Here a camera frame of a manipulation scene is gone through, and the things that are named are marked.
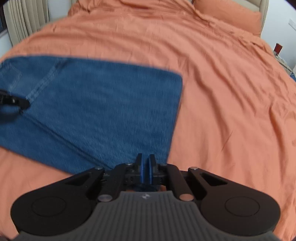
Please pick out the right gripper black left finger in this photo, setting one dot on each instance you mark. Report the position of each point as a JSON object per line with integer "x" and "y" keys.
{"x": 65, "y": 205}

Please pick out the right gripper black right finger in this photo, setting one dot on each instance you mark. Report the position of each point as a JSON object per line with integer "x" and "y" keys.
{"x": 226, "y": 205}

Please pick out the blue denim jeans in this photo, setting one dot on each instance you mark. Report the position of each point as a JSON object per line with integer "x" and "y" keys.
{"x": 85, "y": 113}

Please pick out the beige curtain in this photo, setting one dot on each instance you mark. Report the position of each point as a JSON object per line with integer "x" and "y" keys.
{"x": 23, "y": 18}

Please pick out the orange duvet cover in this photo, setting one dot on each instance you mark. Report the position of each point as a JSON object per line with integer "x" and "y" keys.
{"x": 237, "y": 113}

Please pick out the white bedside nightstand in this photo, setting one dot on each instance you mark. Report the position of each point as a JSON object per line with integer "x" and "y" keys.
{"x": 284, "y": 64}

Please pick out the dark red box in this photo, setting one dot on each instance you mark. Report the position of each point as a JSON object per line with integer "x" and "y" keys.
{"x": 277, "y": 49}

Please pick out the orange pillow near nightstand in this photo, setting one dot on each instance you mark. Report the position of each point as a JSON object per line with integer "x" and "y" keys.
{"x": 223, "y": 10}

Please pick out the beige upholstered headboard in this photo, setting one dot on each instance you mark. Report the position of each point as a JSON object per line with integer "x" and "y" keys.
{"x": 251, "y": 16}

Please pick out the white wall switch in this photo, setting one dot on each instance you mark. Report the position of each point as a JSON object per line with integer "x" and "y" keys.
{"x": 292, "y": 24}

